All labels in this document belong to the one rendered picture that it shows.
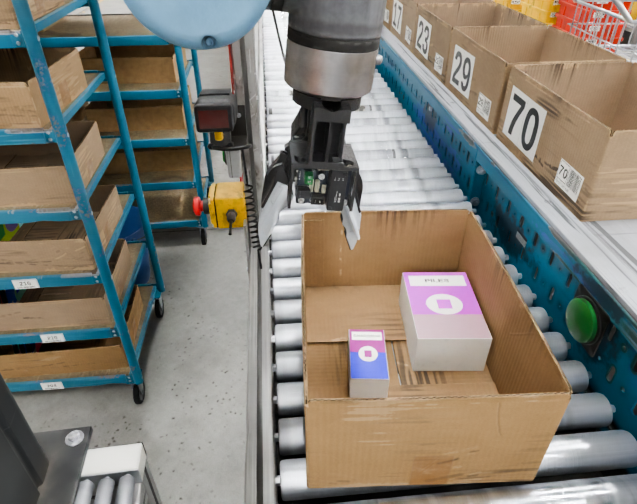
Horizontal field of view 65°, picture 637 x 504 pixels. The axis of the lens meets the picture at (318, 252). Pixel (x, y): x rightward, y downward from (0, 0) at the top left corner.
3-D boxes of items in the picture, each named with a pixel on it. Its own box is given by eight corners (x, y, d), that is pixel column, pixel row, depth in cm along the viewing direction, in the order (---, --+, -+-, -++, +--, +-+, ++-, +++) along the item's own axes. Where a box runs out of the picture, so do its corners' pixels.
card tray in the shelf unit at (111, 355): (-7, 379, 153) (-19, 357, 148) (28, 313, 178) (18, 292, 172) (128, 368, 157) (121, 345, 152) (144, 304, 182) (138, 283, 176)
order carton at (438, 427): (302, 288, 94) (300, 211, 84) (455, 285, 95) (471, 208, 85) (305, 490, 62) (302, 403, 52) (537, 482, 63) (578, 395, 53)
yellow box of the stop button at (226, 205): (207, 212, 106) (203, 182, 102) (247, 210, 107) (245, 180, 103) (201, 251, 95) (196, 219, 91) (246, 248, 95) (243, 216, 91)
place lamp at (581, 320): (558, 321, 83) (570, 289, 79) (565, 321, 83) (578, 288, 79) (580, 352, 77) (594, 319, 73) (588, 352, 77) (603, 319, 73)
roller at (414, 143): (263, 164, 149) (263, 158, 153) (432, 157, 153) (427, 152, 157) (262, 148, 146) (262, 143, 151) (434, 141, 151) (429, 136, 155)
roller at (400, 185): (264, 208, 128) (264, 200, 132) (460, 198, 132) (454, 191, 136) (262, 190, 125) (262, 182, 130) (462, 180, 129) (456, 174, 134)
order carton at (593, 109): (494, 136, 121) (509, 64, 111) (609, 132, 123) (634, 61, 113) (579, 222, 89) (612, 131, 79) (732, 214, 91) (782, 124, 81)
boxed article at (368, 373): (349, 399, 72) (350, 378, 70) (347, 348, 81) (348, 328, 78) (386, 400, 72) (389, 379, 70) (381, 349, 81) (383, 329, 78)
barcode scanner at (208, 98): (198, 165, 82) (189, 100, 77) (205, 146, 92) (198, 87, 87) (238, 163, 82) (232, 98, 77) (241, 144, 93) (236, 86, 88)
